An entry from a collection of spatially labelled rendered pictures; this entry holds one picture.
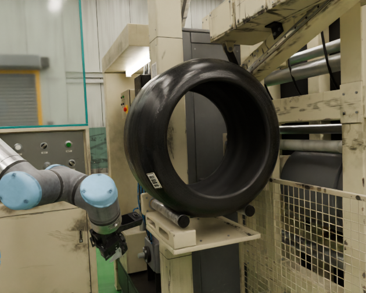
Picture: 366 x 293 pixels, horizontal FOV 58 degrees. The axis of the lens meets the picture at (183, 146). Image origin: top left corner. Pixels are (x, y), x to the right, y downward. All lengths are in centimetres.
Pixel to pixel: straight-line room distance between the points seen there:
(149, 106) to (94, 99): 938
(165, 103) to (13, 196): 54
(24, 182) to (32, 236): 105
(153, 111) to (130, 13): 1010
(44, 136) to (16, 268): 66
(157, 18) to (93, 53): 913
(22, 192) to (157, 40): 99
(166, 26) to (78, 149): 79
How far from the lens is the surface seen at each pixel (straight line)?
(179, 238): 122
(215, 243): 129
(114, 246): 107
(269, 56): 149
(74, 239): 188
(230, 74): 123
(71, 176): 95
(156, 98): 112
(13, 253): 190
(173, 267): 167
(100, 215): 93
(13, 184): 86
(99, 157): 1039
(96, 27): 1091
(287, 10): 134
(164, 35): 160
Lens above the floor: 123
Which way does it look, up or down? 3 degrees down
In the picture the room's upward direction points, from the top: 3 degrees counter-clockwise
